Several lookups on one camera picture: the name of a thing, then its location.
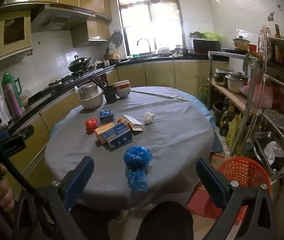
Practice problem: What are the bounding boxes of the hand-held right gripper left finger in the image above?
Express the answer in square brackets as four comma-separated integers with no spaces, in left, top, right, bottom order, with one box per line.
[13,156,94,240]

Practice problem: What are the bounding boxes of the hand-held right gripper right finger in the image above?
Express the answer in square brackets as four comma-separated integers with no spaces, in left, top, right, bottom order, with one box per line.
[196,158,280,240]

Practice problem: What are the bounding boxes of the red plastic basket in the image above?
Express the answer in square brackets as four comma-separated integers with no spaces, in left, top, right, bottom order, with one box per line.
[217,157,273,225]

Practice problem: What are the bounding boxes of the orange cardboard box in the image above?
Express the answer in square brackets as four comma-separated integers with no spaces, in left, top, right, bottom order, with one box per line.
[94,122,116,144]

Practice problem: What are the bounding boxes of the red plastic bag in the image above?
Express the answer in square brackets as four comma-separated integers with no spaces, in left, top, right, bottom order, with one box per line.
[85,117,99,133]

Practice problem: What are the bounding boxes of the large blue printed box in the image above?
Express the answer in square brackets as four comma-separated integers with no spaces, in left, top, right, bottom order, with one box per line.
[104,124,133,151]

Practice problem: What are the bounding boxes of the blue plastic bag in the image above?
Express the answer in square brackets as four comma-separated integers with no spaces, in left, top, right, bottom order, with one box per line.
[123,145,154,193]

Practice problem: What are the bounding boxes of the small blue box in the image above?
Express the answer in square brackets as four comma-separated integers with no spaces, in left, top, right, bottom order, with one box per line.
[99,110,115,125]

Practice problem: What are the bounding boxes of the white and orange box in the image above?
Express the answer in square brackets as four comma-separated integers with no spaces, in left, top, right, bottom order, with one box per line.
[123,114,144,132]

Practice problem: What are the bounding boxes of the white tissue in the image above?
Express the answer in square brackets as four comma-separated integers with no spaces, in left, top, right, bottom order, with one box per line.
[143,112,156,125]

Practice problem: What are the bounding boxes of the person's left hand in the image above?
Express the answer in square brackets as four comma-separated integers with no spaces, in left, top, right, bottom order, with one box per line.
[0,166,16,213]

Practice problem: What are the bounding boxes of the brown cardboard box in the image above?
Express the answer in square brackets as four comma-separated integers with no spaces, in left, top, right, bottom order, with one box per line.
[211,152,232,167]

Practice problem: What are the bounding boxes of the red printed cardboard box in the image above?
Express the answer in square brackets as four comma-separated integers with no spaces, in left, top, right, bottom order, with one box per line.
[186,182,247,224]

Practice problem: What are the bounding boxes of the pink thermos bottle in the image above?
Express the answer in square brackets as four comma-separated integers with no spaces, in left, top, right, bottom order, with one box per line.
[4,84,23,120]

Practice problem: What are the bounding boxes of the small covered bowl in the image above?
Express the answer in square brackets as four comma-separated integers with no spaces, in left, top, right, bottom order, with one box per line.
[21,90,33,109]

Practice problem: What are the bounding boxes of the green thermos jug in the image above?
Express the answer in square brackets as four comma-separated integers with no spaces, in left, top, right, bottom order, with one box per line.
[2,72,23,110]

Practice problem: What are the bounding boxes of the yellow plastic bag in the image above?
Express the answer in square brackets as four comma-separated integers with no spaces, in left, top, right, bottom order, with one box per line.
[225,114,243,150]

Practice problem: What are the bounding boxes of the grey tablecloth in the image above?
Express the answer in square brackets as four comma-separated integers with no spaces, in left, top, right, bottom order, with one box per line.
[45,86,215,209]

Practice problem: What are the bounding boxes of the cooking oil bottles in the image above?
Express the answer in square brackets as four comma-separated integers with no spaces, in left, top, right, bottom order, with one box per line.
[219,105,235,137]

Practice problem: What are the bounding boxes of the blue table cover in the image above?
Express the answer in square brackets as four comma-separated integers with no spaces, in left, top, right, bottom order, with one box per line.
[50,90,223,154]

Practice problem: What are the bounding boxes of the person's leg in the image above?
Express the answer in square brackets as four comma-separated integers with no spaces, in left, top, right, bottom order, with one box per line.
[139,201,195,240]

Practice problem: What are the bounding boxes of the black gas stove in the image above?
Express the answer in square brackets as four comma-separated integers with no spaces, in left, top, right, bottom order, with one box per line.
[41,71,95,93]

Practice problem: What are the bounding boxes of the steel basin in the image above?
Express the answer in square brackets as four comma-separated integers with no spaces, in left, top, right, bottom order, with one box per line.
[253,131,284,178]

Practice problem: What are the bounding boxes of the black bucket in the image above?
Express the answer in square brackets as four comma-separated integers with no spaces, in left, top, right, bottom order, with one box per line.
[212,101,226,127]

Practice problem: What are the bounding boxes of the white plastic bag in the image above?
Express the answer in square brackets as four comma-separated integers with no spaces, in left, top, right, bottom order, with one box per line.
[264,141,284,165]

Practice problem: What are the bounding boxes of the white metal basin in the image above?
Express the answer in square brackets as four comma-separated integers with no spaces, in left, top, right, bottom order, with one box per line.
[79,94,104,110]

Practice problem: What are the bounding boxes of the plastic wrapped metal pot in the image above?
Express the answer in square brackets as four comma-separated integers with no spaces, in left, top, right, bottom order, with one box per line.
[75,82,102,99]

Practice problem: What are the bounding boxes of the glass lid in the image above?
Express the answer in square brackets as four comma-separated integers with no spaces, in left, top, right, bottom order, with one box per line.
[264,109,284,130]

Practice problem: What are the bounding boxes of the black wok with lid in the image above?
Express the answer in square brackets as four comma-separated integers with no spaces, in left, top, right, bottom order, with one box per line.
[68,54,92,72]

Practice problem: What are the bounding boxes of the black chopstick holder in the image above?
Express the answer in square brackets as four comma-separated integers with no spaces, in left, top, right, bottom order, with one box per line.
[104,85,117,104]

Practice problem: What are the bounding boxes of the red rimmed white bowl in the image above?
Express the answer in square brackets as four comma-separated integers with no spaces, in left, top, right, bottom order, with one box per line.
[114,84,131,99]

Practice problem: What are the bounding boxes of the steel pot with lid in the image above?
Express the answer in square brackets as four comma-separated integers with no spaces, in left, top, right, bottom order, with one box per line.
[225,72,248,94]

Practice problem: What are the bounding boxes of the pink plastic bag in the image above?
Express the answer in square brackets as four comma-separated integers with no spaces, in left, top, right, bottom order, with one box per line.
[240,77,282,108]

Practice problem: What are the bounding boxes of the dark cooking pot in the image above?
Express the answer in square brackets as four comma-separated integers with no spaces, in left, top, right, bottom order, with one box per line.
[213,72,228,85]

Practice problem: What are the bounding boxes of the long white stick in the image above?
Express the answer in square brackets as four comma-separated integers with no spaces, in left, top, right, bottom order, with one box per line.
[131,89,192,102]

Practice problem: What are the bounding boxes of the yellow kitchen base cabinets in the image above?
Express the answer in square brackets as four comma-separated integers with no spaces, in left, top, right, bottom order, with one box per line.
[5,59,230,198]

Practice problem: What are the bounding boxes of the metal range hood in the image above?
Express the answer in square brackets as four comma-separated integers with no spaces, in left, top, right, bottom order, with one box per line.
[31,5,95,33]

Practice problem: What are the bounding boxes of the metal shelf rack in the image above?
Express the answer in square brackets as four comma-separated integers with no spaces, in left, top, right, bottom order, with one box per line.
[208,36,284,180]

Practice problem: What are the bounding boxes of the dark microwave oven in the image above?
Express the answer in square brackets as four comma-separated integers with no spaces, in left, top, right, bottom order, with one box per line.
[191,39,221,55]

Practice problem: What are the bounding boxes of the metal pot with lid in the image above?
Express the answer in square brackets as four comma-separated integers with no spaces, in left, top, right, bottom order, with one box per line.
[174,45,189,55]

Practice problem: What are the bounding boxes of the ceramic pot with lid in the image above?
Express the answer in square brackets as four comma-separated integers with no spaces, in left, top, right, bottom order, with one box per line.
[233,36,250,50]

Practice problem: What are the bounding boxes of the light green bundle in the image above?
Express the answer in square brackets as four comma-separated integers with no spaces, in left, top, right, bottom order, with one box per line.
[203,32,222,42]

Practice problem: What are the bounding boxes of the clear plastic bottle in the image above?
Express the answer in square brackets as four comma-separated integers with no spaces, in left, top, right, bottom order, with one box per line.
[258,27,273,60]

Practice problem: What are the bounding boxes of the dark sauce bottle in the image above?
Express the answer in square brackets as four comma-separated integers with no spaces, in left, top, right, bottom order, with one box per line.
[274,24,283,63]

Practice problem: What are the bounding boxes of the curved metal faucet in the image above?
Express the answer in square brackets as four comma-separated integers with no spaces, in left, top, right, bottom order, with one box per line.
[136,38,154,57]

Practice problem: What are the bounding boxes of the kitchen window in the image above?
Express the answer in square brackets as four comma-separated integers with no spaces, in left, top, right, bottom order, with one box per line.
[116,0,185,57]

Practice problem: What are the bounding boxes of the green hose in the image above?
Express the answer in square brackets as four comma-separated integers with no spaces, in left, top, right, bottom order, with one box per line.
[198,84,211,105]

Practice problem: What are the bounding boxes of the glass door wall cabinet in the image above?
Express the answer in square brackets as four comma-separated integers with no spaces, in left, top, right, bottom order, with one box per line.
[0,10,34,74]

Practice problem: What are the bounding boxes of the small yellow wall cabinet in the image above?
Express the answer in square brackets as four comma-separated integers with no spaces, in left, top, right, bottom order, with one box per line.
[71,20,111,48]

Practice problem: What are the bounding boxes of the small wall fan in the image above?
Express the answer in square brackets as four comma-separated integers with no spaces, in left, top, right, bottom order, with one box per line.
[111,30,124,48]

